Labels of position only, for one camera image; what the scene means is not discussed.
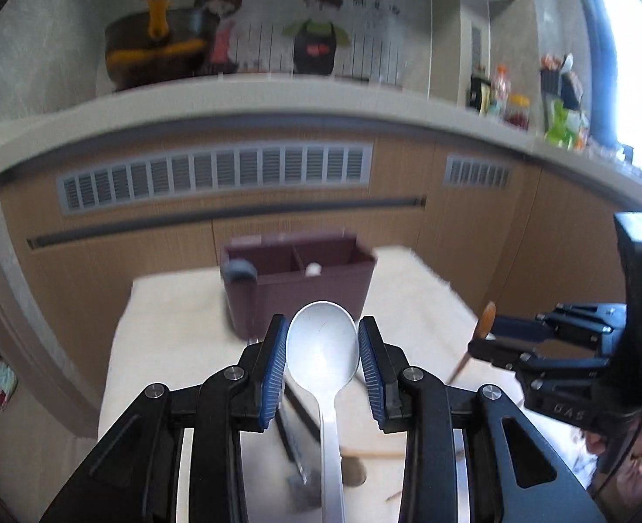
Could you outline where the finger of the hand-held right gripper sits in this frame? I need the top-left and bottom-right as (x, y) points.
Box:
(467, 339), (628, 433)
(495, 301), (628, 348)

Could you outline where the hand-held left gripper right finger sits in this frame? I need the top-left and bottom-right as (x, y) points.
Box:
(357, 316), (606, 523)

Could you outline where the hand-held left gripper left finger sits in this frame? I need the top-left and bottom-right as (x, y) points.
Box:
(40, 315), (290, 523)

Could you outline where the brown wooden spoon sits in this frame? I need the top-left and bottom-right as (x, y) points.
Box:
(449, 301), (498, 382)

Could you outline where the silver metal spoon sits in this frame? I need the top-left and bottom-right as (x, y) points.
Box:
(285, 299), (361, 523)

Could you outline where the dark metal fork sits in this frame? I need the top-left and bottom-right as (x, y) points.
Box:
(246, 338), (316, 505)

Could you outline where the maroon utensil holder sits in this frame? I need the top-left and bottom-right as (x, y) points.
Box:
(220, 232), (379, 341)

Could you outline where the white tablecloth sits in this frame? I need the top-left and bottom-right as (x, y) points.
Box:
(97, 245), (600, 523)

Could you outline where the light blue spoon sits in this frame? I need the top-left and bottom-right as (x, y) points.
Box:
(223, 258), (257, 284)

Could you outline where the small grey vent grille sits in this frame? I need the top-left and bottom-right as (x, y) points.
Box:
(444, 154), (512, 190)

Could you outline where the wooden cabinet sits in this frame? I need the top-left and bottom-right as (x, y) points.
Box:
(0, 131), (635, 439)

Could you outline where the green packet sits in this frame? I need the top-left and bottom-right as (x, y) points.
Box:
(543, 101), (591, 150)

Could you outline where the long grey vent grille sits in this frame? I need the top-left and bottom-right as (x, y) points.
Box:
(56, 143), (375, 217)

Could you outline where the yellow lidded jar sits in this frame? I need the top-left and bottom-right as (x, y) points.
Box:
(505, 94), (532, 130)

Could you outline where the dark bottle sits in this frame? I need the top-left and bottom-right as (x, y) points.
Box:
(467, 68), (491, 112)

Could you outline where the orange capped bottle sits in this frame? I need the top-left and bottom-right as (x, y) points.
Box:
(490, 64), (512, 118)

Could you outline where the bright window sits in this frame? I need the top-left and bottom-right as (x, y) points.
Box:
(594, 0), (642, 170)

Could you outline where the grey kitchen counter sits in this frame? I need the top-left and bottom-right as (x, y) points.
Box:
(0, 72), (642, 200)

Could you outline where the brown cooking pot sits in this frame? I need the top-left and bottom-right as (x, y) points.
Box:
(104, 8), (221, 92)

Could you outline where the orange object white top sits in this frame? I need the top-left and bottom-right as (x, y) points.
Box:
(145, 0), (172, 41)

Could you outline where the dark cabinet handle rail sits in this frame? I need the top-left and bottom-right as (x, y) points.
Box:
(27, 195), (427, 250)

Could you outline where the cartoon wall poster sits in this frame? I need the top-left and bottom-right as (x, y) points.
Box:
(193, 0), (409, 80)

